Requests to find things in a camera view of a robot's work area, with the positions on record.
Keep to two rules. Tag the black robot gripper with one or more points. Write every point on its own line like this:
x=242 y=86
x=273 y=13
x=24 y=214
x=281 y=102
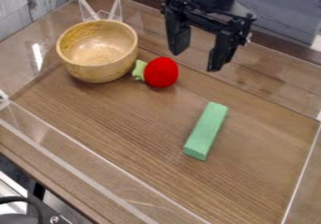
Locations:
x=222 y=17

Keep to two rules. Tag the red plush strawberry toy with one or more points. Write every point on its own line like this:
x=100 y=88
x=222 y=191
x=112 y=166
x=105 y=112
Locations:
x=158 y=73

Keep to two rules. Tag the light wooden bowl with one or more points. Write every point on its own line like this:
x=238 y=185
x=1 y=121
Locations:
x=97 y=50

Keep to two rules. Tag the green rectangular foam block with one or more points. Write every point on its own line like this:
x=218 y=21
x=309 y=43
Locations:
x=204 y=131

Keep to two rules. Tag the clear acrylic corner bracket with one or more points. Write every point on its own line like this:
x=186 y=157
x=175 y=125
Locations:
x=92 y=15

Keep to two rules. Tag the clear acrylic tray wall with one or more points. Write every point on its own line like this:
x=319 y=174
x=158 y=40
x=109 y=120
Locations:
x=103 y=143

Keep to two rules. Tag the black metal table frame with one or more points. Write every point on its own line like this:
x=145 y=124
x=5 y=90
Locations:
x=56 y=211

